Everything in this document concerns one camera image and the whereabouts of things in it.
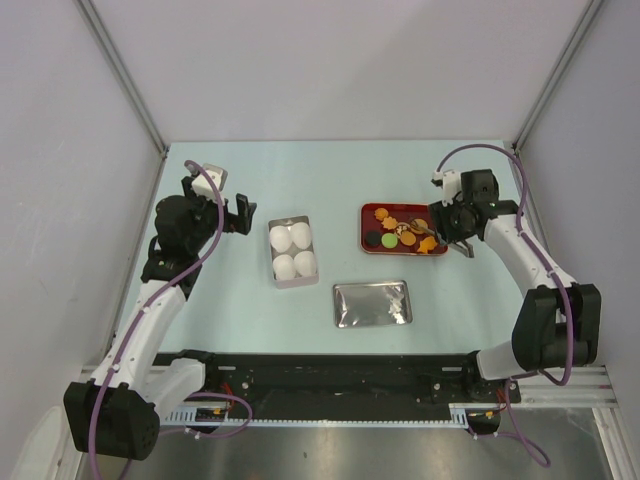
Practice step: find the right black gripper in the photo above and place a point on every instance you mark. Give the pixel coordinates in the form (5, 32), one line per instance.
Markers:
(439, 217)

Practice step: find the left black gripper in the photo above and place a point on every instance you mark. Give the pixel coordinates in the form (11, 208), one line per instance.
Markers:
(239, 223)

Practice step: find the metal tongs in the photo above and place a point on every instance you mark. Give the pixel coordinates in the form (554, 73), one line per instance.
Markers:
(463, 247)

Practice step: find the orange round cookie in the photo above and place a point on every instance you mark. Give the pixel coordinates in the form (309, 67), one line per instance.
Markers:
(418, 225)
(408, 238)

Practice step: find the orange flower cookie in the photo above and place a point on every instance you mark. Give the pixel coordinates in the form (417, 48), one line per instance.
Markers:
(389, 223)

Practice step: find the black round cookie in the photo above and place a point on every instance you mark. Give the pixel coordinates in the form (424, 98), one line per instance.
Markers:
(372, 239)

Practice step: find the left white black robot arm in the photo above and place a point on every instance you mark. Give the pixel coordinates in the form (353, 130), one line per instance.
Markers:
(118, 411)

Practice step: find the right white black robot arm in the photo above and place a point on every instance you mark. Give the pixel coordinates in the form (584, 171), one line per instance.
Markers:
(558, 323)

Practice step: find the orange fish cookie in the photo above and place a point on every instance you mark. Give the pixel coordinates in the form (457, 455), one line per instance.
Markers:
(428, 245)

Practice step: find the white paper cup back left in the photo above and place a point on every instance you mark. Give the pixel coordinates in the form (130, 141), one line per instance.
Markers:
(280, 238)

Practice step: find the white paper cup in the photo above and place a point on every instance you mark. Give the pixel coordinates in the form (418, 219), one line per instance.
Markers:
(306, 264)
(280, 238)
(284, 268)
(301, 235)

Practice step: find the white paper cup front left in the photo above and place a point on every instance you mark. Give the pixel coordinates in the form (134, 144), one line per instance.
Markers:
(284, 268)

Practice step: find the white paper cup back right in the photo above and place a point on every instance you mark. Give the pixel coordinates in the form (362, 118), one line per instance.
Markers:
(301, 235)

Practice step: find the lavender cookie tin box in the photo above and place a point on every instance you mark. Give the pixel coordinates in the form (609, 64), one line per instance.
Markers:
(298, 281)

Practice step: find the white paper cup front right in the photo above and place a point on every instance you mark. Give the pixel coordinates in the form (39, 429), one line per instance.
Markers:
(306, 264)

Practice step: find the green round cookie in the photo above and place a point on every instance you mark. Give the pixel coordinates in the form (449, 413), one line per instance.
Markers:
(389, 240)

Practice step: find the red lacquer tray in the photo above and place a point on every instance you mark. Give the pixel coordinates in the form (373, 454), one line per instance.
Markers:
(399, 229)

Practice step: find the orange pumpkin cookie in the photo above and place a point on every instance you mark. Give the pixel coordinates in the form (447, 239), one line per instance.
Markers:
(381, 214)

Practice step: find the silver tin lid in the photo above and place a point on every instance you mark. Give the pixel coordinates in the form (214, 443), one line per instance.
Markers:
(374, 304)

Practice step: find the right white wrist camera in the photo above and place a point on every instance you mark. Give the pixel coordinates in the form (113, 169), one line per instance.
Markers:
(449, 182)

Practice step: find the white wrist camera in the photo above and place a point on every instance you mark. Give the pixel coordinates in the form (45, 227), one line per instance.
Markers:
(449, 182)
(212, 188)

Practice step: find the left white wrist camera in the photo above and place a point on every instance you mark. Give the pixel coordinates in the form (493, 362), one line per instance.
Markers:
(212, 188)

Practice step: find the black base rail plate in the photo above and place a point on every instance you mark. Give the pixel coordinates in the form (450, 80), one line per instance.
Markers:
(346, 388)

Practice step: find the aluminium corner post right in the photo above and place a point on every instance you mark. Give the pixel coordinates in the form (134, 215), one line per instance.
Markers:
(568, 53)

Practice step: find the aluminium corner post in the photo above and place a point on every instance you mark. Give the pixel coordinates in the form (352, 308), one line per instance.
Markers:
(568, 53)
(114, 60)

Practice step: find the aluminium frame rail right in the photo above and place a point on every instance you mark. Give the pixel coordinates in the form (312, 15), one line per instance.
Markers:
(588, 387)

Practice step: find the aluminium corner post left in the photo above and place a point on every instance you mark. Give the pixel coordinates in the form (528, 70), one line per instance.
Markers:
(114, 60)

